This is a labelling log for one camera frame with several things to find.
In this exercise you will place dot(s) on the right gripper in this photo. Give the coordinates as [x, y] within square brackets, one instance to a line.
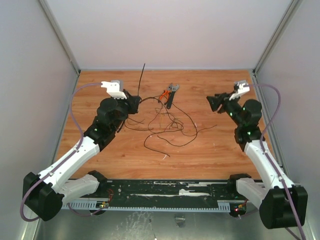
[223, 101]

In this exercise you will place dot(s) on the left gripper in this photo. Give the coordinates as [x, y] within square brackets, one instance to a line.
[132, 101]

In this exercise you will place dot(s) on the black zip tie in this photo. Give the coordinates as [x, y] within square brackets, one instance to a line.
[140, 79]

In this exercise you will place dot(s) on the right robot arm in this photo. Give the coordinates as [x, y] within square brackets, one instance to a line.
[280, 202]

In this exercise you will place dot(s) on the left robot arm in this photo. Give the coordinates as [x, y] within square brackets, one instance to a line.
[47, 192]

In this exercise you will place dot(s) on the orange needle nose pliers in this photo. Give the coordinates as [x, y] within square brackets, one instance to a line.
[165, 96]

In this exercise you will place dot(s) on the black adjustable wrench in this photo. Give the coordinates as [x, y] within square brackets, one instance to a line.
[173, 89]

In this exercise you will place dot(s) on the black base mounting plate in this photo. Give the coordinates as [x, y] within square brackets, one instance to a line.
[168, 192]

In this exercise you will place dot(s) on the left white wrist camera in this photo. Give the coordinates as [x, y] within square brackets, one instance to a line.
[114, 88]

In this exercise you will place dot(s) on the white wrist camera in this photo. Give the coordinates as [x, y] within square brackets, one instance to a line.
[114, 88]
[240, 88]

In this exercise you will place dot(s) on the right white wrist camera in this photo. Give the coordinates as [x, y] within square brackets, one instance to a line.
[240, 88]

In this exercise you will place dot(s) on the grey slotted cable duct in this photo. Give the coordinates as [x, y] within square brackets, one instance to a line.
[99, 206]

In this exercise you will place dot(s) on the left aluminium frame post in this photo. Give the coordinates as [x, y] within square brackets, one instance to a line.
[59, 34]

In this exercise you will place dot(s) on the aluminium frame post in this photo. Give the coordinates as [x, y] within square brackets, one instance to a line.
[277, 34]
[59, 34]

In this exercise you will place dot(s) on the right aluminium frame post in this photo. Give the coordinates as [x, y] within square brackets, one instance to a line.
[277, 34]

